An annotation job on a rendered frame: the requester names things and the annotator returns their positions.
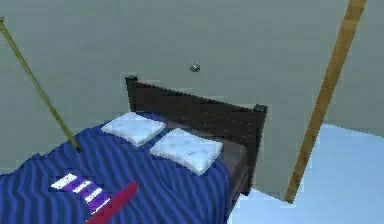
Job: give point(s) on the white square pillow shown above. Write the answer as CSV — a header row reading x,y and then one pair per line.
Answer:
x,y
187,150
134,128

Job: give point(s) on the dark wooden bed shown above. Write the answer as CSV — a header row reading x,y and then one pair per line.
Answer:
x,y
206,115

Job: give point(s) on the blue striped bed cover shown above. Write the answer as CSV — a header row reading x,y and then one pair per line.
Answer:
x,y
160,190

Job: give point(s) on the red flat bar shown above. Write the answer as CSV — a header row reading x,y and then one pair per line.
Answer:
x,y
115,204

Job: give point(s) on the purple and white striped book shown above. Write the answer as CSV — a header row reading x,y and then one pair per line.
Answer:
x,y
82,189

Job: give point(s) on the olive thin pole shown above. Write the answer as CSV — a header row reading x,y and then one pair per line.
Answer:
x,y
36,85

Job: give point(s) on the small grey round wall knob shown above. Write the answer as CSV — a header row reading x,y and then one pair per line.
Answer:
x,y
195,67

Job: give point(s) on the light wooden door frame post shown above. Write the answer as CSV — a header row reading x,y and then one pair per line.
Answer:
x,y
328,90

